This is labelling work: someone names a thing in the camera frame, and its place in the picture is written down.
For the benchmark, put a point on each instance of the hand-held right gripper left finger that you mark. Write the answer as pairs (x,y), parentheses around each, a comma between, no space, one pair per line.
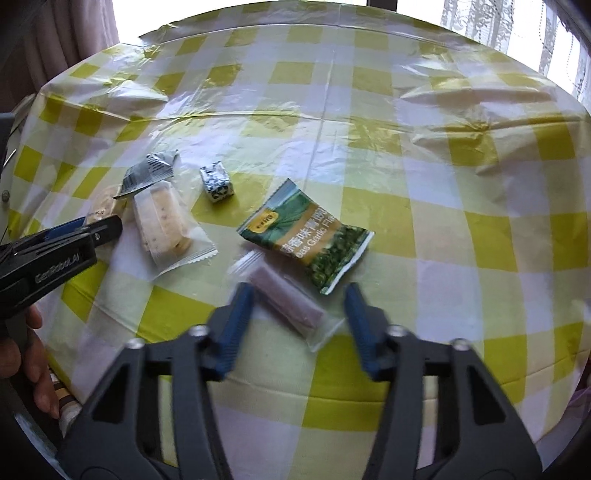
(235,318)

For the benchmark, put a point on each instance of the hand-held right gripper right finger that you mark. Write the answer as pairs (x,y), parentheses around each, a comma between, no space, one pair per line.
(360,318)

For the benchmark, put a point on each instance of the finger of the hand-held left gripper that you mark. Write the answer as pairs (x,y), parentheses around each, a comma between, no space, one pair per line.
(67,229)
(108,228)

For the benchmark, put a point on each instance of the round cake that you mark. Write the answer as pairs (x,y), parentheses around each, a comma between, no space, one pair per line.
(104,203)

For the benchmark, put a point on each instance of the purple cake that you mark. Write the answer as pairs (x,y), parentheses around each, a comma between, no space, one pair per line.
(286,295)

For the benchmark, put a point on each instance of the person's left hand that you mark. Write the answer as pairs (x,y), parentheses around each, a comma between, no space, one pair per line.
(27,364)

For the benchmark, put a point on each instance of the speckled white cake clear wrapper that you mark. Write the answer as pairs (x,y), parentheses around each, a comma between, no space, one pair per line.
(161,226)

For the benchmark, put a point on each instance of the white cabinet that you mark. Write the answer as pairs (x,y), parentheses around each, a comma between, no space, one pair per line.
(5,207)

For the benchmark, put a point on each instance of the silver grey small packet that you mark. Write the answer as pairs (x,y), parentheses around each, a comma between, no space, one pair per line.
(147,173)

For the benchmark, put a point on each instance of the green pea packet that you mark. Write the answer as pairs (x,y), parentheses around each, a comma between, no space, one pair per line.
(304,235)

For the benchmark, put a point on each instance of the small black white wrapped cube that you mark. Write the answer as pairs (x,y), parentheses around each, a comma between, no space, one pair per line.
(217,182)

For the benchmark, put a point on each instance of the yellow checked tablecloth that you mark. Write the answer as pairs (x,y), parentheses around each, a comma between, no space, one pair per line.
(369,138)

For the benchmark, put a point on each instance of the pink patterned curtain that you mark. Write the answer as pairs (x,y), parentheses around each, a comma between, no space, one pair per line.
(69,27)

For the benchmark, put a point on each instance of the white lace curtain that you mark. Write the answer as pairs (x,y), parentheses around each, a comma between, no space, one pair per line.
(485,18)

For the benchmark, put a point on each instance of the dark window frame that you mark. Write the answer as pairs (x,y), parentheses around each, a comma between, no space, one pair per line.
(383,3)

